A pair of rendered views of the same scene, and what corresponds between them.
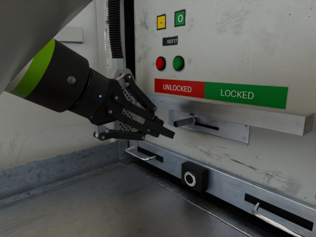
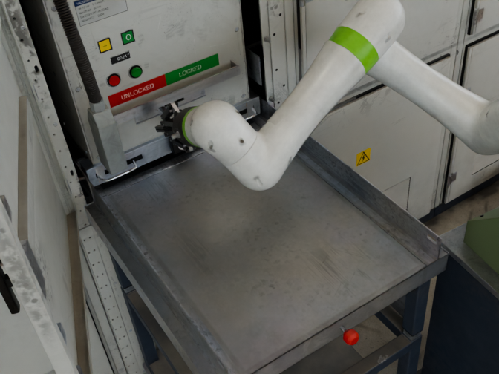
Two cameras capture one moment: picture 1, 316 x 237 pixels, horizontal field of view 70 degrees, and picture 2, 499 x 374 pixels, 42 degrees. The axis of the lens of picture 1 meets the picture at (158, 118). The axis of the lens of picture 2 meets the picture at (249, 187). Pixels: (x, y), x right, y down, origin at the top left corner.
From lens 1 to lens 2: 1.55 m
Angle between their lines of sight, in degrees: 72
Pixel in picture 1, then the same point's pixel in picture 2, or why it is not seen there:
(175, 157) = (155, 144)
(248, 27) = (188, 29)
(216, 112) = (194, 89)
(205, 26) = (155, 36)
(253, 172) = not seen: hidden behind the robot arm
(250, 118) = (215, 80)
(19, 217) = (180, 248)
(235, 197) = not seen: hidden behind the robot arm
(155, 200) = (181, 176)
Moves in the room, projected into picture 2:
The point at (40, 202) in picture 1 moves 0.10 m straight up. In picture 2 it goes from (162, 242) to (154, 212)
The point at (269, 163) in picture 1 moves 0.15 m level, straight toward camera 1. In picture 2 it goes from (218, 97) to (262, 112)
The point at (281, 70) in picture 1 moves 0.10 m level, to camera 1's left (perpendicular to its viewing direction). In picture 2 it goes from (212, 46) to (205, 66)
